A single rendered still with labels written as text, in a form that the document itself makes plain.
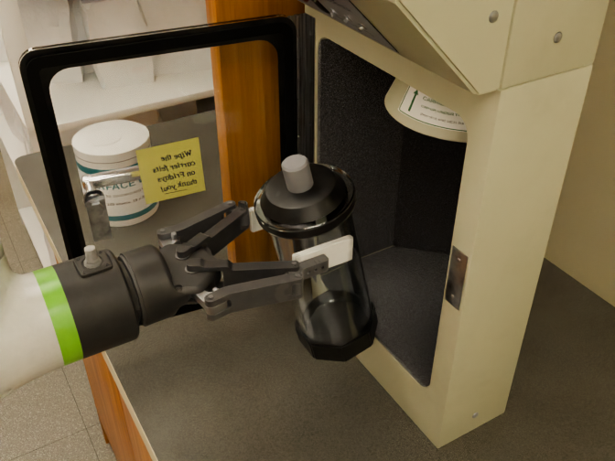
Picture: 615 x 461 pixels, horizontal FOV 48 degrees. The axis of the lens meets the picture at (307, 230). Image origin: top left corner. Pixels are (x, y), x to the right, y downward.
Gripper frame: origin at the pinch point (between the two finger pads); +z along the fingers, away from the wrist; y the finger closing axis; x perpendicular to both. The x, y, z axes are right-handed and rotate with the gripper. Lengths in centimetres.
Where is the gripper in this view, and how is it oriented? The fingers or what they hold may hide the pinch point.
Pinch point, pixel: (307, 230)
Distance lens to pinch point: 74.7
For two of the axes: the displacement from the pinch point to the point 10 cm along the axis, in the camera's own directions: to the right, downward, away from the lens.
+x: 0.0, 8.1, 5.8
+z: 8.6, -2.9, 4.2
